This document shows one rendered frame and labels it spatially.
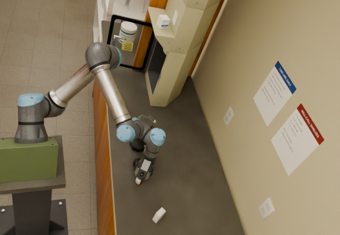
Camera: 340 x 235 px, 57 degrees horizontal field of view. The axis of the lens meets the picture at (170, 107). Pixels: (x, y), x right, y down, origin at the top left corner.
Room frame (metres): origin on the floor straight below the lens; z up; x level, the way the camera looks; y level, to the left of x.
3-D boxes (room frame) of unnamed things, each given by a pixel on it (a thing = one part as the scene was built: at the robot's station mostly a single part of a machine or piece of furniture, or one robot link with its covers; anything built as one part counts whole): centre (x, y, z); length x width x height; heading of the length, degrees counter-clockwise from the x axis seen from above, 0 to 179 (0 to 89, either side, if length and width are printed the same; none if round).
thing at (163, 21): (1.67, 0.23, 1.54); 0.05 x 0.05 x 0.06; 46
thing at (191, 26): (1.79, 0.09, 1.33); 0.32 x 0.25 x 0.77; 27
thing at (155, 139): (0.99, 0.00, 1.32); 0.09 x 0.08 x 0.11; 74
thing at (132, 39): (1.82, 0.43, 1.19); 0.30 x 0.01 x 0.40; 107
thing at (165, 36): (1.71, 0.25, 1.46); 0.32 x 0.11 x 0.10; 27
